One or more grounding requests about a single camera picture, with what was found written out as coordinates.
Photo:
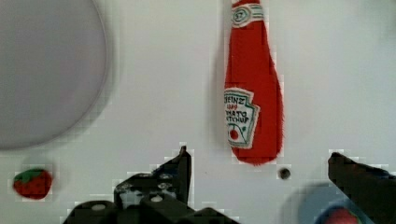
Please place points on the blue small bowl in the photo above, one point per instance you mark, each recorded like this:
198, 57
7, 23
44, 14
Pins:
321, 200

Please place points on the lavender round plate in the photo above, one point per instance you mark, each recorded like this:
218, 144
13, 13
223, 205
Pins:
53, 59

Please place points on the red strawberry in bowl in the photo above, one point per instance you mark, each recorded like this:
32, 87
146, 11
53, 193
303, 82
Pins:
341, 216

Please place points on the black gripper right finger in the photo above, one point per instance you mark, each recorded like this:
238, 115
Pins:
372, 189

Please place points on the red plush ketchup bottle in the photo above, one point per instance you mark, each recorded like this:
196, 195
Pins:
253, 102

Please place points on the red strawberry on table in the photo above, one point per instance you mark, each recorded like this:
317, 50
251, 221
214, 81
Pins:
33, 184

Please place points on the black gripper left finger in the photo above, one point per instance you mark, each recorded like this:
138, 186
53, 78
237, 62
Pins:
172, 178

